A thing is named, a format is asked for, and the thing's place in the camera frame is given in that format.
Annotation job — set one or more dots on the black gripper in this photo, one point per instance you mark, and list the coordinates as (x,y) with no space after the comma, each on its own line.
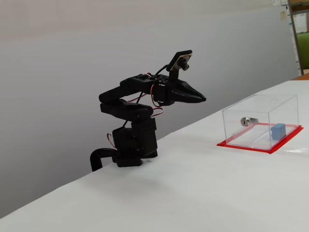
(184,93)

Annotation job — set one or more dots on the blue lego brick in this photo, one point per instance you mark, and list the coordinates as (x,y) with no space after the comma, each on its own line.
(278,131)

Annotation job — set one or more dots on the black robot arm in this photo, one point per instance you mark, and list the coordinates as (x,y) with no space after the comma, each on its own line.
(135,135)

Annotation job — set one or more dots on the transparent plastic box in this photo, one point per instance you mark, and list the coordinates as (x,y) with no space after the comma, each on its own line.
(260,120)

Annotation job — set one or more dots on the white box on shelf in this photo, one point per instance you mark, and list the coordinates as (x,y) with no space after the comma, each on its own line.
(301,23)

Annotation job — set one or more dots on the silver cylinder lock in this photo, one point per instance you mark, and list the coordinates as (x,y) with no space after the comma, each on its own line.
(247,121)

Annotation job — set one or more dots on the red tape rectangle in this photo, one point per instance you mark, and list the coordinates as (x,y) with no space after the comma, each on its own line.
(243,147)

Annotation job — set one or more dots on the black table clamp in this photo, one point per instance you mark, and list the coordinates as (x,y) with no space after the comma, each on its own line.
(96,157)

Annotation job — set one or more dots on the wooden table edge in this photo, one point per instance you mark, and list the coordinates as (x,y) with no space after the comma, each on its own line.
(301,77)

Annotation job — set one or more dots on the metal shelf upright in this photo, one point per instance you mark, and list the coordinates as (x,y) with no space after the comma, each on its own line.
(295,36)

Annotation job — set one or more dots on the yellow sticky note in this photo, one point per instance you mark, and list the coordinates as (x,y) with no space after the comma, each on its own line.
(282,16)

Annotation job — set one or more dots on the white paper label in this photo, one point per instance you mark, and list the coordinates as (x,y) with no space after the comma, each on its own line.
(277,2)

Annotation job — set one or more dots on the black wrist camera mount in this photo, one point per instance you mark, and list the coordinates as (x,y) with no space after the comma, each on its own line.
(179,60)

